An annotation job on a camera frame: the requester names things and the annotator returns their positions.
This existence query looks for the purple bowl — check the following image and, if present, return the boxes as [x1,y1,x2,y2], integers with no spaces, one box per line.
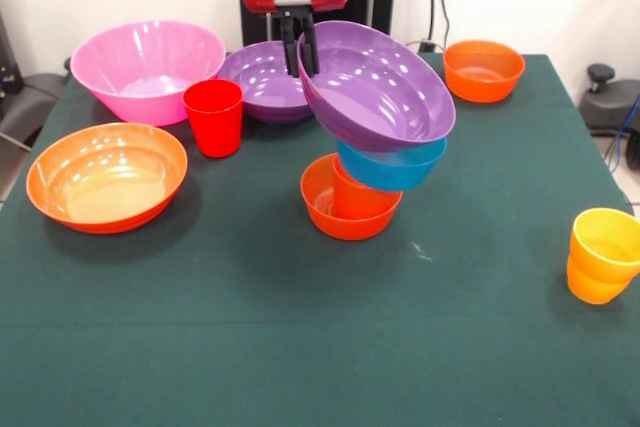
[217,40,315,126]
[297,20,457,153]

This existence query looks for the red cup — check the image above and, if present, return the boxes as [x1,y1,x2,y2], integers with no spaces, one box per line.
[181,78,245,159]

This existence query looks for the blue bowl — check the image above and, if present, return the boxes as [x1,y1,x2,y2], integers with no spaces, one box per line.
[335,136,448,192]

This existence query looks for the small orange bowl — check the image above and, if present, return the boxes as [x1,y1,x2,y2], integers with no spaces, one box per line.
[442,40,527,104]
[299,152,405,242]

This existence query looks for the pink bowl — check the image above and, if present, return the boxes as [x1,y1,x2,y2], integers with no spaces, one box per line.
[69,20,227,127]

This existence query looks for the large orange bowl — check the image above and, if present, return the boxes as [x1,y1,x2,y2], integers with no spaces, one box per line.
[25,122,189,235]

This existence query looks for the dark green tablecloth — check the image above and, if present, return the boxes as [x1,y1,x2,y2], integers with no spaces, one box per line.
[0,51,640,427]

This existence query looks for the yellow cup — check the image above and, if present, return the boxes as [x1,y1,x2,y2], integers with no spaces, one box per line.
[569,207,640,286]

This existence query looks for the light orange cup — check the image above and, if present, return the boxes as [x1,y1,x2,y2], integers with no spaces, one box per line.
[566,252,632,306]

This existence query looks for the grey pedestal foot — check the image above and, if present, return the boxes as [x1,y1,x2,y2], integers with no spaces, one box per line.
[0,73,66,136]

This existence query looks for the black equipment frame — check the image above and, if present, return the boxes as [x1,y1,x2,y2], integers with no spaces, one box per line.
[0,11,22,94]

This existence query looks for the black pedestal foot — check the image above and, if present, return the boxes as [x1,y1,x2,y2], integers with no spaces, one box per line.
[578,63,640,131]

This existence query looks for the blue cable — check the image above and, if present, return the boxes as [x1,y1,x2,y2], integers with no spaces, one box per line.
[604,96,640,173]

